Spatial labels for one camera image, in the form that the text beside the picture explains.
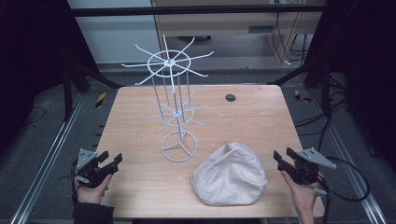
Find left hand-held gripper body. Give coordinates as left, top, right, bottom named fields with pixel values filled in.
left=75, top=147, right=120, bottom=189

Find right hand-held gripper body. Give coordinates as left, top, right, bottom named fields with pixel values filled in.
left=289, top=147, right=338, bottom=187

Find beige cloth hat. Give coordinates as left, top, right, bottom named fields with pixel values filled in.
left=191, top=141, right=269, bottom=207

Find white wire display rack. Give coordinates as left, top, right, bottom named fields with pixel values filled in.
left=120, top=34, right=216, bottom=163

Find person's left hand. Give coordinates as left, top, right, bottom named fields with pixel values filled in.
left=74, top=173, right=113, bottom=205

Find person's right hand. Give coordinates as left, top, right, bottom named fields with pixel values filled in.
left=279, top=170, right=324, bottom=218

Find yellow black striped tape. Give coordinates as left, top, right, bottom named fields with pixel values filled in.
left=293, top=89, right=313, bottom=104
left=94, top=91, right=107, bottom=109

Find black metal stand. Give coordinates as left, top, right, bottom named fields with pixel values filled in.
left=61, top=60, right=123, bottom=123
left=267, top=59, right=333, bottom=119

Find black curtain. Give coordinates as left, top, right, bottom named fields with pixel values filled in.
left=306, top=0, right=396, bottom=174
left=0, top=0, right=100, bottom=158

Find white cabinet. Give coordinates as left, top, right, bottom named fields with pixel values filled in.
left=66, top=0, right=162, bottom=65

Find light wooden desk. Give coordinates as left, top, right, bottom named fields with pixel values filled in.
left=150, top=0, right=328, bottom=65

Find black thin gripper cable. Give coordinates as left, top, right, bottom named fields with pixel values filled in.
left=58, top=158, right=80, bottom=204

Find aluminium floor rail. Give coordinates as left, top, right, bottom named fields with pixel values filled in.
left=8, top=92, right=86, bottom=224
left=310, top=89, right=389, bottom=224

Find black floor cables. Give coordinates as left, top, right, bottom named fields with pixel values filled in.
left=293, top=74, right=351, bottom=153

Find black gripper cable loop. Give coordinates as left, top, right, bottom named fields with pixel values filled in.
left=313, top=156, right=372, bottom=203

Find black floor cable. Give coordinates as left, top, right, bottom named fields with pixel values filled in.
left=22, top=105, right=47, bottom=126

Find bundle of hanging black cables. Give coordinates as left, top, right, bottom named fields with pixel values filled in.
left=270, top=11, right=313, bottom=67

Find black horizontal frame bar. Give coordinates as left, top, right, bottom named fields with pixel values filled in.
left=70, top=4, right=329, bottom=18

